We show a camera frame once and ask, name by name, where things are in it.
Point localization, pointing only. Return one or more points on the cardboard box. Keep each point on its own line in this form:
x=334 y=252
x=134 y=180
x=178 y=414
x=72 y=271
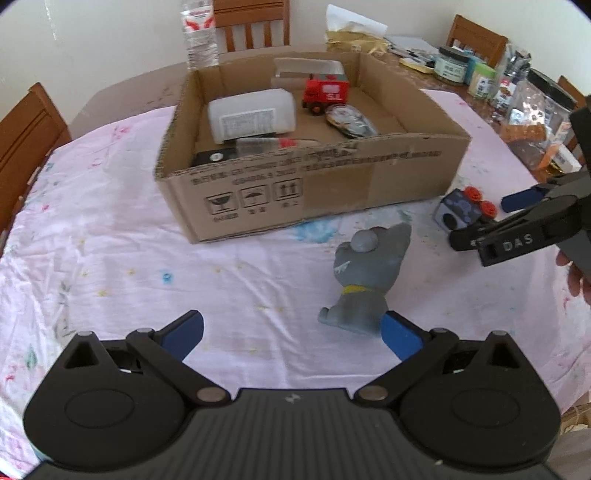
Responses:
x=369 y=184

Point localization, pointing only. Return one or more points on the large clear black lid jar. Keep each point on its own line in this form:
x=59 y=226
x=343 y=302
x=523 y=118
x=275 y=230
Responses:
x=535 y=110

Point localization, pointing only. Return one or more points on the small white box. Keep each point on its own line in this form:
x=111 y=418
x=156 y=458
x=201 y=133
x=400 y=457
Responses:
x=567 y=161

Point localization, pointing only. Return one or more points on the white plastic bottle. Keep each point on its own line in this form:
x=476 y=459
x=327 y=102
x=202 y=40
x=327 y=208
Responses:
x=249 y=115

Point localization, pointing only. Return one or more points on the clear water bottle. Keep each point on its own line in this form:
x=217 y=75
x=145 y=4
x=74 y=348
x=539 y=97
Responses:
x=201 y=41

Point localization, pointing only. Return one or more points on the bunch of pens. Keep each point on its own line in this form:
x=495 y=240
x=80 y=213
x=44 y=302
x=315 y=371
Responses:
x=418 y=57

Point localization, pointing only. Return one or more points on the wooden chair back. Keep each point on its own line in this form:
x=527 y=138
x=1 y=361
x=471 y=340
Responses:
x=251 y=23

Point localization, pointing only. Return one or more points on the gold foil bag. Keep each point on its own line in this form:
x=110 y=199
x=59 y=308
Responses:
x=355 y=42

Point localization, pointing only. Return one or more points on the person's right hand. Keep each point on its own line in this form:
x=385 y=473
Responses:
x=579 y=288

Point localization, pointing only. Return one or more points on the grey cat toy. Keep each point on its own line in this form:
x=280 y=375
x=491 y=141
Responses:
x=369 y=277

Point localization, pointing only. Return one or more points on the black digital timer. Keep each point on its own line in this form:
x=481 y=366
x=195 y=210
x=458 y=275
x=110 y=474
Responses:
x=212 y=157

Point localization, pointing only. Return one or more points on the white papers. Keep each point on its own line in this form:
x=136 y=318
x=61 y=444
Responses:
x=413 y=41

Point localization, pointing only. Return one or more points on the marker pen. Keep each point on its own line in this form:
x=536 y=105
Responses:
x=258 y=145

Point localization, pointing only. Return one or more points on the red toy fire truck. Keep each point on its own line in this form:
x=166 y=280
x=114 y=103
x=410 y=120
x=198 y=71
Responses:
x=328 y=92

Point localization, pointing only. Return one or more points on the orange packet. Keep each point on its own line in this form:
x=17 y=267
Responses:
x=549 y=154

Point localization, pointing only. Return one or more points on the wooden chair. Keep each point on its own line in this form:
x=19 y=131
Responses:
x=475 y=37
x=251 y=23
x=27 y=138
x=572 y=90

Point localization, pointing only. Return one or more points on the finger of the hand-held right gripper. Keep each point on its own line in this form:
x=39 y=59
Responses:
x=519 y=198
x=503 y=224

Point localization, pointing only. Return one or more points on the round packet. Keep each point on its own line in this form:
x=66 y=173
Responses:
x=351 y=122

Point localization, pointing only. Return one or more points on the green lid jar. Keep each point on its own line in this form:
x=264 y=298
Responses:
x=481 y=83

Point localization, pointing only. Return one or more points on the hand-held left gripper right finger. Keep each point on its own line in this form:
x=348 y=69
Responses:
x=399 y=337

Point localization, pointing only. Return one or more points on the black lid glass jar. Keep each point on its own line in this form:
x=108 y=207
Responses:
x=450 y=69

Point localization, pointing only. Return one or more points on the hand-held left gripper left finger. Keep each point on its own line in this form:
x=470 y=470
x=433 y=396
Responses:
x=184 y=334

